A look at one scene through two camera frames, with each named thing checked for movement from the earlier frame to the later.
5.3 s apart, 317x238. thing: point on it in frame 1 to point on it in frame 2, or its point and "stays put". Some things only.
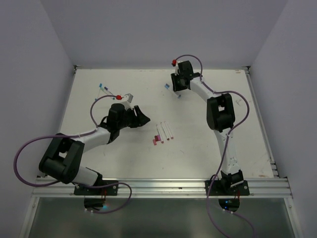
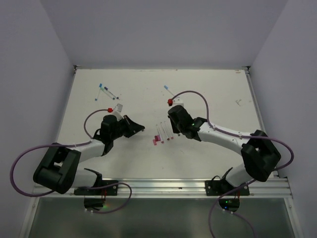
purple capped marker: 162,141 stays put
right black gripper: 176,86 to 174,128
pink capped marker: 169,132 stays put
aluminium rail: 171,188 stays put
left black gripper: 139,119 to 132,128
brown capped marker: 164,132 stays put
